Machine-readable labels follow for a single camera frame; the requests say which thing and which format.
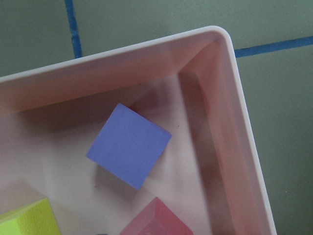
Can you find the red block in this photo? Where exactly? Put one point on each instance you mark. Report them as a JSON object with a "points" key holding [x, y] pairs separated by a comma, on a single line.
{"points": [[156, 219]]}

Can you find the yellow block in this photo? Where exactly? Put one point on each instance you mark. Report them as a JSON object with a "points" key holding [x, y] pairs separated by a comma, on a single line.
{"points": [[33, 219]]}

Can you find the purple block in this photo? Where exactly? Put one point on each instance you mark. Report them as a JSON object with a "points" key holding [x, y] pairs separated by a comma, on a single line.
{"points": [[128, 146]]}

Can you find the pink bin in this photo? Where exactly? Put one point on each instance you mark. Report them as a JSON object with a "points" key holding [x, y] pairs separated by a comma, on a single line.
{"points": [[209, 174]]}

